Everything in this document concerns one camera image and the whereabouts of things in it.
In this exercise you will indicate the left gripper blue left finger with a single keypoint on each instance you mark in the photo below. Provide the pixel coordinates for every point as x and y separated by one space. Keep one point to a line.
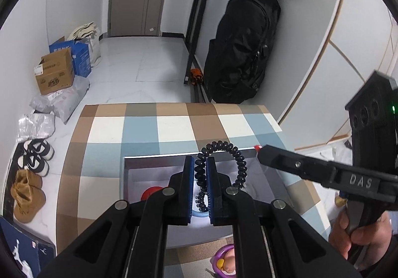
186 190

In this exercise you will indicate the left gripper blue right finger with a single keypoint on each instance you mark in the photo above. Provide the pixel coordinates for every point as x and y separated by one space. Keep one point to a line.
212 188

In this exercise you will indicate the grey cardboard box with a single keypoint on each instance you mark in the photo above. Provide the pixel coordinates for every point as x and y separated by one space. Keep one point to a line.
140 173

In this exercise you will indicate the pink pig figurine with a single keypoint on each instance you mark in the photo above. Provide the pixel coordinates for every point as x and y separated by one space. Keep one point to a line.
227 262

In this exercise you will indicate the right hand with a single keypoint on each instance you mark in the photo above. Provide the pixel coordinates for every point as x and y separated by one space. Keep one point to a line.
376 237

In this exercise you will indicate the red China badge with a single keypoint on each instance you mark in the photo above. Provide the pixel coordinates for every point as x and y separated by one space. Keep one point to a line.
150 191

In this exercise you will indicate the checkered tablecloth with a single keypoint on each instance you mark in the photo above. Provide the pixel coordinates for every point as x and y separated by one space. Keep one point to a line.
105 134

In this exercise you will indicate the orange black tool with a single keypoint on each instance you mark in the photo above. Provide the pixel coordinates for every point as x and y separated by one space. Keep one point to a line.
196 76

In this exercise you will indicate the black backpack bag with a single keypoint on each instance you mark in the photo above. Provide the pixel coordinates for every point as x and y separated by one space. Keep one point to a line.
237 57

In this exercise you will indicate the black white sneaker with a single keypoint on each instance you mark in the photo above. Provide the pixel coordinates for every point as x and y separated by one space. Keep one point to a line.
39 147
34 163

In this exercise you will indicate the grey plastic parcel bag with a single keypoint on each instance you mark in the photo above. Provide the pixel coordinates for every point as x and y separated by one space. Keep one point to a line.
62 103

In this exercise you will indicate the brown suede boot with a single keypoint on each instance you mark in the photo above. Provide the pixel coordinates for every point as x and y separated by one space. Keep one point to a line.
25 176
29 200

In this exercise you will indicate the blue shoe box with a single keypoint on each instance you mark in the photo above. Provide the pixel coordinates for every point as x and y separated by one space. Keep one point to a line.
30 253

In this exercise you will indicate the silver plastic parcel bag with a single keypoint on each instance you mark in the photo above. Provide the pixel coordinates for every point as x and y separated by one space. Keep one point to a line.
35 126

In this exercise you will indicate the blue paper bag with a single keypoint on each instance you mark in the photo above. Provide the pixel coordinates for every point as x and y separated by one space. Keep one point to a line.
80 55

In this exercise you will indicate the brown cardboard box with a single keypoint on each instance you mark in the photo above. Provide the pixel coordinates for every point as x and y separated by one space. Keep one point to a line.
55 72

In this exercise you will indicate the beige cloth bag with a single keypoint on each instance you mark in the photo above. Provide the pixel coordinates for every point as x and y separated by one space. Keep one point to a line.
89 34

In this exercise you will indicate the black tripod stand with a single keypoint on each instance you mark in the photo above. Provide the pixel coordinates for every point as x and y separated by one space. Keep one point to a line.
191 41

